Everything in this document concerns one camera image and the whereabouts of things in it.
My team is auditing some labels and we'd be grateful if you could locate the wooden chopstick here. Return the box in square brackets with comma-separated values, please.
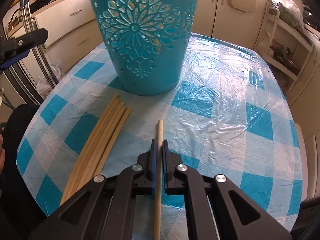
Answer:
[60, 92, 119, 206]
[153, 119, 163, 240]
[66, 99, 125, 196]
[94, 107, 132, 176]
[73, 102, 125, 192]
[65, 98, 121, 200]

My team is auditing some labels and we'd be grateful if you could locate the white tiered storage cart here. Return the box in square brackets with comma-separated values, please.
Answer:
[254, 7, 314, 93]

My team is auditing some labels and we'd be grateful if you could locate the teal perforated plastic basket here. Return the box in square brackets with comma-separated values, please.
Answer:
[90, 0, 197, 96]

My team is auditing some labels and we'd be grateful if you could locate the white plastic bag on cart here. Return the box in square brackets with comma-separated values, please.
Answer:
[272, 0, 304, 28]

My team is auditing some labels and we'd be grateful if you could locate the blue white checkered tablecloth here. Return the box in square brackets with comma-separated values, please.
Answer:
[16, 34, 303, 230]

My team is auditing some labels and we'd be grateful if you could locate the black wok on stove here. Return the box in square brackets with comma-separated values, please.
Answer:
[30, 0, 51, 14]

